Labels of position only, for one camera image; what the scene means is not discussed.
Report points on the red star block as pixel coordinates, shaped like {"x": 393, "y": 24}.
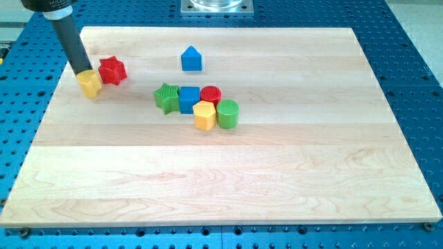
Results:
{"x": 112, "y": 71}

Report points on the yellow heart block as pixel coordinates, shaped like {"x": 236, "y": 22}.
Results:
{"x": 89, "y": 82}

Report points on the green star block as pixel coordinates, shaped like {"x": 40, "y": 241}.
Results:
{"x": 167, "y": 98}

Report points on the green cylinder block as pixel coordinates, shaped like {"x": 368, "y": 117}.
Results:
{"x": 227, "y": 114}

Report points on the yellow hexagon block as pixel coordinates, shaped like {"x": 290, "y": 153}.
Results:
{"x": 205, "y": 115}

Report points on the light wooden board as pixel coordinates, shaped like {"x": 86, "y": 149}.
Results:
{"x": 316, "y": 140}

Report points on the red cylinder block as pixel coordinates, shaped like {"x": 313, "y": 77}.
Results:
{"x": 211, "y": 94}

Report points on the blue cube block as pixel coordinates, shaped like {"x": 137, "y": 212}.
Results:
{"x": 188, "y": 97}

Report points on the blue house-shaped block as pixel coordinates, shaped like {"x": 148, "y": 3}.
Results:
{"x": 191, "y": 60}

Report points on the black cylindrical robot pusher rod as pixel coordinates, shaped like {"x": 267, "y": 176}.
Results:
{"x": 59, "y": 13}

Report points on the black bolt front left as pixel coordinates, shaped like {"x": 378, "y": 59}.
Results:
{"x": 24, "y": 232}

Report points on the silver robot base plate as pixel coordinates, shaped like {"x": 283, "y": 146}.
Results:
{"x": 195, "y": 8}

